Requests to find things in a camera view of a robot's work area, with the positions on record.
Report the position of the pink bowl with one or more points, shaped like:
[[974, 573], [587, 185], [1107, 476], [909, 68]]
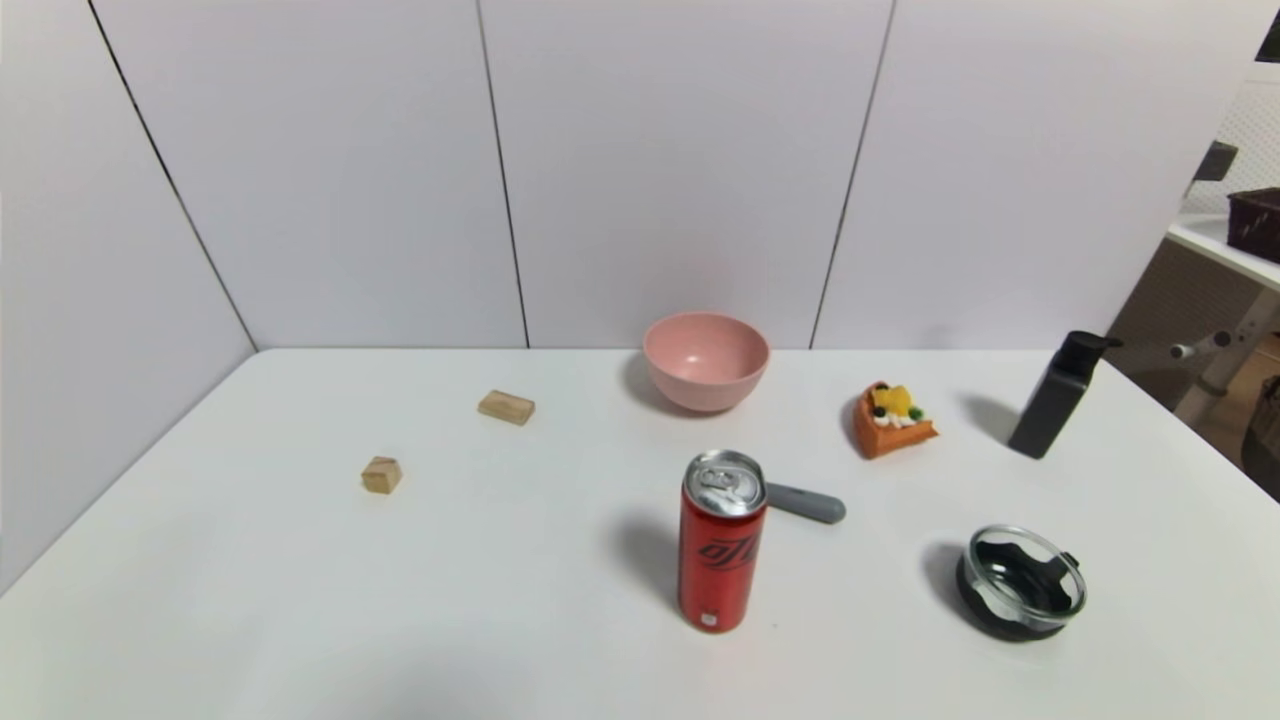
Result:
[[705, 385]]

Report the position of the white pegboard panel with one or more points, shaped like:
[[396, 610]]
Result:
[[1255, 130]]

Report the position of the red soda can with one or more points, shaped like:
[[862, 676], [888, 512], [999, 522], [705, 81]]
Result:
[[720, 560]]

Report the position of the white desk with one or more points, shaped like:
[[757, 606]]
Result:
[[1240, 330]]

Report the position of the dark grey bracket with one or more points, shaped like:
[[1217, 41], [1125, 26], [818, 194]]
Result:
[[1215, 160]]

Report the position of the black corner object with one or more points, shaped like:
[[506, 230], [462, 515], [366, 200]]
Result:
[[1272, 38]]

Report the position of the black squeeze bottle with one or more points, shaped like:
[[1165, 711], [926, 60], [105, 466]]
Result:
[[1050, 405]]

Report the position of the rectangular wooden block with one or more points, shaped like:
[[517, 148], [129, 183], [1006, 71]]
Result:
[[506, 407]]

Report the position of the dark brown basket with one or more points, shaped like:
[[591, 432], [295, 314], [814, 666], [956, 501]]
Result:
[[1258, 225]]

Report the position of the small wooden cube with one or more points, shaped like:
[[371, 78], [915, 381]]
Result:
[[381, 476]]

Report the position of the glass bowl black base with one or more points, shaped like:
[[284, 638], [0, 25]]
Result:
[[1020, 590]]

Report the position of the toy waffle cake slice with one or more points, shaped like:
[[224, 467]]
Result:
[[885, 432]]

